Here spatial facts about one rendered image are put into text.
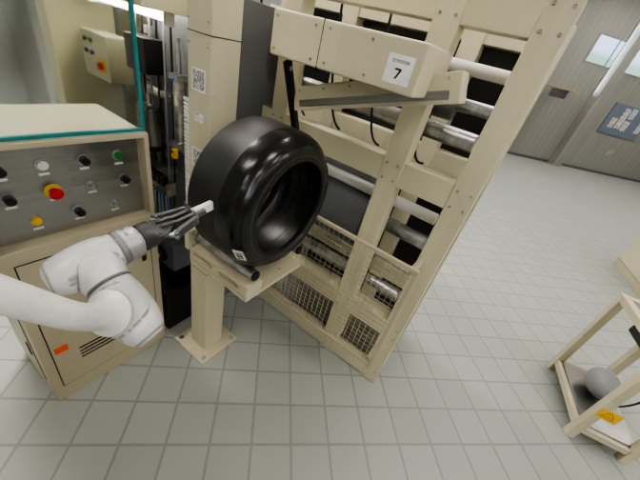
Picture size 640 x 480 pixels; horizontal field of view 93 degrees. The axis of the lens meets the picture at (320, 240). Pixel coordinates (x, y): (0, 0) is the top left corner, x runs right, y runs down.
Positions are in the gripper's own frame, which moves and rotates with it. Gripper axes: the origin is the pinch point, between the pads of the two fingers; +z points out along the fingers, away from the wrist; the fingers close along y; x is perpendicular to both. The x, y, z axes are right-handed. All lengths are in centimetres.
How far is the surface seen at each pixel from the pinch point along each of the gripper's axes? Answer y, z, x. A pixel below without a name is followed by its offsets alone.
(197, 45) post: 34, 29, -36
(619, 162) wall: -369, 1401, 286
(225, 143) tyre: 6.8, 15.7, -14.8
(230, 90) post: 26.5, 35.4, -23.2
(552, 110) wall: -96, 1184, 153
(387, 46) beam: -22, 56, -46
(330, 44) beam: -2, 56, -43
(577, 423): -179, 121, 128
